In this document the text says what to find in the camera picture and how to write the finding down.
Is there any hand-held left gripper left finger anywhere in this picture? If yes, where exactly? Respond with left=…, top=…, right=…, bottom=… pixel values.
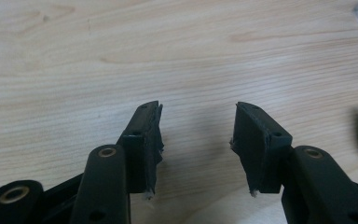
left=69, top=100, right=165, bottom=224

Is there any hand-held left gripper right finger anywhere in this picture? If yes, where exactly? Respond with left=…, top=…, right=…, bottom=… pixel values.
left=229, top=101, right=358, bottom=224

